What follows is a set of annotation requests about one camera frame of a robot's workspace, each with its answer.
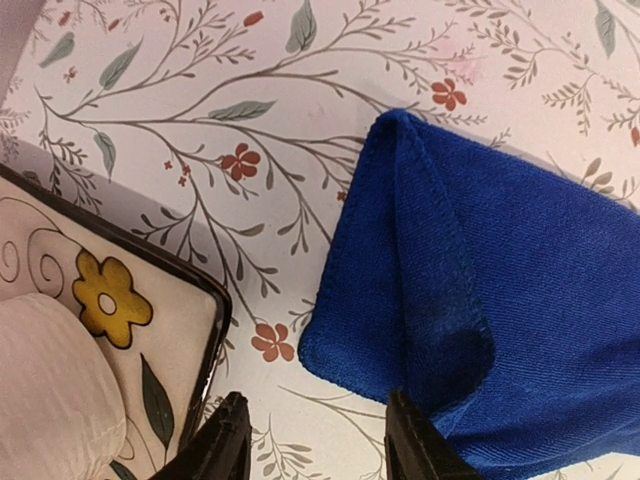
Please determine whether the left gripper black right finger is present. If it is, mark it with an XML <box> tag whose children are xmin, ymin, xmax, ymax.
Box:
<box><xmin>384</xmin><ymin>390</ymin><xmax>482</xmax><ymax>480</ymax></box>

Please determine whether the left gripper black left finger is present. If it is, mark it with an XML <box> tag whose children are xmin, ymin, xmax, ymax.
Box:
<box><xmin>159</xmin><ymin>392</ymin><xmax>250</xmax><ymax>480</ymax></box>

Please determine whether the dark blue towel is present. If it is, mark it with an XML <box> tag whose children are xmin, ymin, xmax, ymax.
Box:
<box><xmin>298</xmin><ymin>110</ymin><xmax>639</xmax><ymax>479</ymax></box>

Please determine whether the floral square coaster tile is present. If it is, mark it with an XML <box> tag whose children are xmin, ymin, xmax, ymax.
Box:
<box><xmin>1</xmin><ymin>168</ymin><xmax>231</xmax><ymax>479</ymax></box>

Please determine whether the cream ribbed mug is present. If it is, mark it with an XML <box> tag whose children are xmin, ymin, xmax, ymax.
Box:
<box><xmin>1</xmin><ymin>294</ymin><xmax>126</xmax><ymax>479</ymax></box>

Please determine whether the floral patterned tablecloth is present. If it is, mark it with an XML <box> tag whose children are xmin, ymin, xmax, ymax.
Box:
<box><xmin>1</xmin><ymin>1</ymin><xmax>639</xmax><ymax>479</ymax></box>

